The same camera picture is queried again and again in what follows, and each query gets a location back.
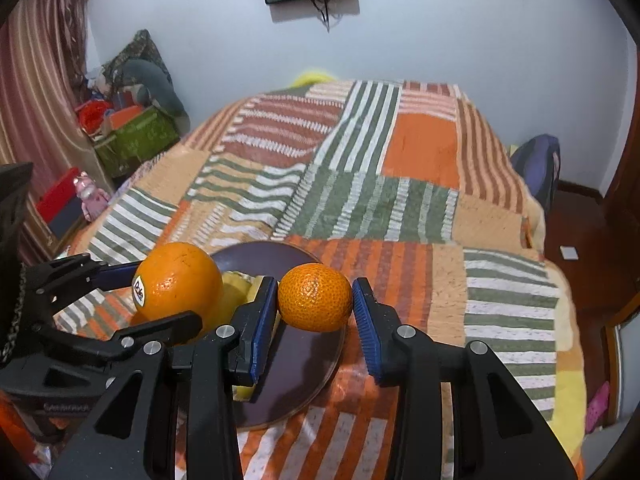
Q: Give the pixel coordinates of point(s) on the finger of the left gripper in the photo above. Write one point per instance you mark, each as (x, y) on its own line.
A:
(56, 284)
(176, 329)

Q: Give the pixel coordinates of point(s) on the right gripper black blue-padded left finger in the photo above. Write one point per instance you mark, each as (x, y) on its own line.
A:
(131, 432)

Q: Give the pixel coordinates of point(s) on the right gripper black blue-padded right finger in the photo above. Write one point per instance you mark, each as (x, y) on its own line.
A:
(498, 432)

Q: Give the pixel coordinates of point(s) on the large orange with sticker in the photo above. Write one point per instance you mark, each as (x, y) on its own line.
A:
(175, 278)

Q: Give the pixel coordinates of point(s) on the corn cob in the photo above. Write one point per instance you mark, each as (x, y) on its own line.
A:
(235, 294)

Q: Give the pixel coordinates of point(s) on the small mandarin orange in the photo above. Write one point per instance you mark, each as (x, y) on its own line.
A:
(315, 298)

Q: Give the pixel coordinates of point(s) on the red box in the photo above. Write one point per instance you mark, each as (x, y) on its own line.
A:
(60, 207)

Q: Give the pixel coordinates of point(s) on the pink toy figure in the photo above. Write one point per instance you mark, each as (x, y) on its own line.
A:
(94, 200)

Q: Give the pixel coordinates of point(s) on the purple round plate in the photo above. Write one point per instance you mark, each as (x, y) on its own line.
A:
(300, 363)

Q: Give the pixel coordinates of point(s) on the green storage box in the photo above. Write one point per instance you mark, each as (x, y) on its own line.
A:
(124, 149)

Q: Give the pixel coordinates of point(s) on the striped red curtain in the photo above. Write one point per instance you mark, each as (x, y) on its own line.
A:
(43, 66)

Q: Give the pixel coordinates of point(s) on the grey plush dolphin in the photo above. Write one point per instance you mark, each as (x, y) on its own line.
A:
(155, 81)

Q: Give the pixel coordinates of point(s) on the patchwork striped bedspread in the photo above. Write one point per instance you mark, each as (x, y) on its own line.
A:
(403, 183)

